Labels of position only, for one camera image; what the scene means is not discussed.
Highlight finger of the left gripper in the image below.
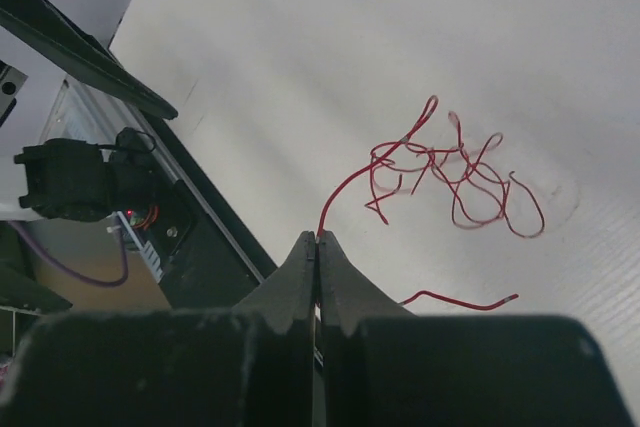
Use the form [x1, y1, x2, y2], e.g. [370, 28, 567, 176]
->
[1, 0, 178, 120]

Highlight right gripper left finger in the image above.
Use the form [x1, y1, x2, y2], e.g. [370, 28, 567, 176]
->
[233, 231, 316, 426]

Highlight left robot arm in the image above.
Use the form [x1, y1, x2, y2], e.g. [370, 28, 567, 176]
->
[1, 0, 178, 223]

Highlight left white slotted cable duct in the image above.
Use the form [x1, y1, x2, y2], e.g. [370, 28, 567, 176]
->
[116, 212, 164, 284]

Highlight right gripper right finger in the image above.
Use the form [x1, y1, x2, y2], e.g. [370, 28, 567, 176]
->
[317, 231, 412, 426]

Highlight red and black wires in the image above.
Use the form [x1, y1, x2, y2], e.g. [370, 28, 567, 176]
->
[317, 94, 546, 312]

